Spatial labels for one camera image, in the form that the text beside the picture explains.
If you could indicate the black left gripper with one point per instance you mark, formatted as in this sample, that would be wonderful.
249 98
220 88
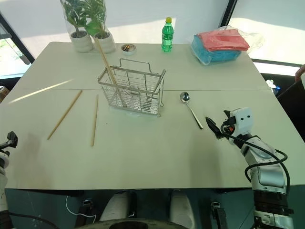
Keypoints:
12 139

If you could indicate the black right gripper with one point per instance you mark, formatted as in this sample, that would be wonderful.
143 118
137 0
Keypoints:
227 127

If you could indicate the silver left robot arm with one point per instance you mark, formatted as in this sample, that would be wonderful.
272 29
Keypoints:
3 176

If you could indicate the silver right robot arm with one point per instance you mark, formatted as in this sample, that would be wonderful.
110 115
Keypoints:
264 167

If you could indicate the silver metal spoon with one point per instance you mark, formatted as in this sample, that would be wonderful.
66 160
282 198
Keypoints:
185 96

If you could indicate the long wooden chopstick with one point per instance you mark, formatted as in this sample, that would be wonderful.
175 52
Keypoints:
94 120
64 114
106 62

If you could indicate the blue cloth stack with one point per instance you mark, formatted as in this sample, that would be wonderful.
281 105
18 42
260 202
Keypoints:
214 56

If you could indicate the pink cloth stack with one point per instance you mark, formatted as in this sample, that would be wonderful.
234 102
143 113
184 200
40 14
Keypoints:
224 39

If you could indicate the clear plastic bag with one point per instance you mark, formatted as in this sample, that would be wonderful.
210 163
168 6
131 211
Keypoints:
256 39

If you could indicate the white robot leg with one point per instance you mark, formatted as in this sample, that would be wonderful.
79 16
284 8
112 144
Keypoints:
116 206
182 207

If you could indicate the green plastic soda bottle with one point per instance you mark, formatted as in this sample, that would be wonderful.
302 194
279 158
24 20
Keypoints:
167 35

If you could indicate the small white dish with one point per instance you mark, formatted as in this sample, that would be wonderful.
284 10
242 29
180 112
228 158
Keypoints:
128 48

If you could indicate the potted plant ribbed white pot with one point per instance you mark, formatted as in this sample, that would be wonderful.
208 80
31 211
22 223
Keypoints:
104 40
81 39

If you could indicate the clear plastic plant wrap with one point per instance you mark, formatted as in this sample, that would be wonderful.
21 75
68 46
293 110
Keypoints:
69 26

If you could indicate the dark rounded shape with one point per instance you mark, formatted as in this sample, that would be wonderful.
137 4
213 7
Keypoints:
135 225

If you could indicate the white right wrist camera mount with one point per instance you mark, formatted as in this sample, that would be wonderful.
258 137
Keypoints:
243 119

